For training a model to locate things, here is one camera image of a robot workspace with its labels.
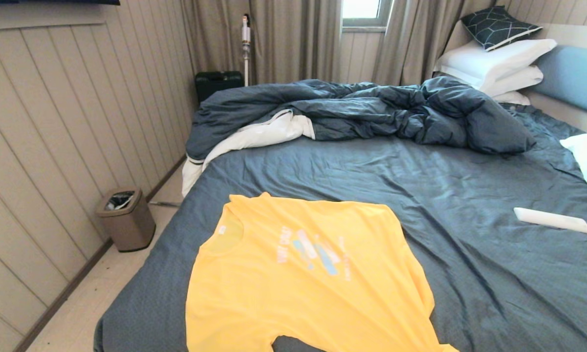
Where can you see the yellow printed t-shirt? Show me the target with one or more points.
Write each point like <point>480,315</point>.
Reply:
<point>298,293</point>

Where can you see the dark blue crumpled duvet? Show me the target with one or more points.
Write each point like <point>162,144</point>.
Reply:
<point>371,107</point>

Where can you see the dark green hard case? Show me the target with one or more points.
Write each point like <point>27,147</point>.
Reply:
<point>215,83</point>

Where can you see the beige curtain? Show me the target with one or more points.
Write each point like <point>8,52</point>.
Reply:
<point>293,39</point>
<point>410,39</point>

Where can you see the white stick vacuum cleaner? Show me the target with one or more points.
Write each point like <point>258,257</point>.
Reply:
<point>246,34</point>

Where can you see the brown trash bin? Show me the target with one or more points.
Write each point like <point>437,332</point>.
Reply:
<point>132,227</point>

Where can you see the bin liner with trash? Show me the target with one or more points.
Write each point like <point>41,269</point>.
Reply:
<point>119,200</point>

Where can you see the grey-blue bed sheet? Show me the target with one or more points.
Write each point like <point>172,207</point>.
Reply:
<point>469,171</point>

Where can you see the large white pillow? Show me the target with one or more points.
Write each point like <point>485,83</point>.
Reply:
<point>493,58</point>

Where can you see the dark patterned cushion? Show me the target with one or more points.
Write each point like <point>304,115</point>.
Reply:
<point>496,27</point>

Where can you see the white flat long bar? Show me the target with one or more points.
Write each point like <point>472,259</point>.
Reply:
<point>552,219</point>

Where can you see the blue headboard cushion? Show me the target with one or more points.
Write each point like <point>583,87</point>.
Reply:
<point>576,78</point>

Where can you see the window with grey frame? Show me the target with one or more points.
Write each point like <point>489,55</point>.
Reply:
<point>361,7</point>

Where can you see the beige headboard frame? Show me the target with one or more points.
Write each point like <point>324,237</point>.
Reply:
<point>567,112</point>

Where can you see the black wall screen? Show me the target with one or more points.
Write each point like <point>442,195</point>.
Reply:
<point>54,2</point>

